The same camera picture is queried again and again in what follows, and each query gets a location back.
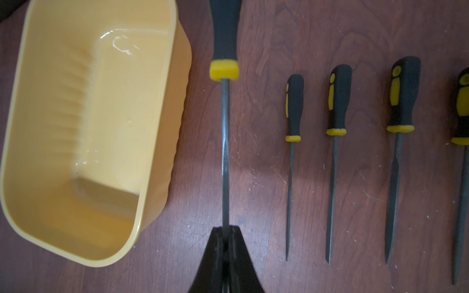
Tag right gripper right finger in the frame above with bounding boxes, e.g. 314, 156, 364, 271
228, 225, 265, 293

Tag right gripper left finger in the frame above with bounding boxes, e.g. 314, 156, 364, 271
188, 227, 224, 293

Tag black yellow file tool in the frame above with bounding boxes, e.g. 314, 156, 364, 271
385, 56, 421, 265
326, 64, 352, 264
451, 68, 469, 285
208, 0, 243, 293
285, 74, 304, 261

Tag yellow plastic storage tray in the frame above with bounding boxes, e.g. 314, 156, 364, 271
1, 1, 192, 267

